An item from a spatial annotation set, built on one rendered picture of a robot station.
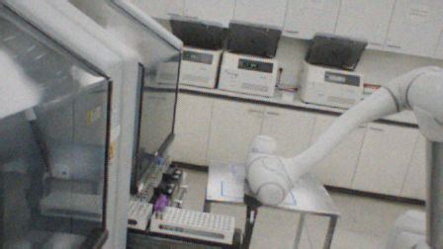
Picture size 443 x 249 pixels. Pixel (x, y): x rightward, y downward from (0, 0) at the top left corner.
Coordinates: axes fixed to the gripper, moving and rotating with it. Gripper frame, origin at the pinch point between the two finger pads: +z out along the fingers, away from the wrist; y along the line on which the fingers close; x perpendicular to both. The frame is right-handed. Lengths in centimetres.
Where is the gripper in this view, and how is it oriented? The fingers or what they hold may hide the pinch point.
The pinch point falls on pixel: (245, 242)
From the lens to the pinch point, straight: 137.3
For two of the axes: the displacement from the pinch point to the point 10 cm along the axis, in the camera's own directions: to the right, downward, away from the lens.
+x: 9.9, 1.5, -0.3
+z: -1.4, 9.5, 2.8
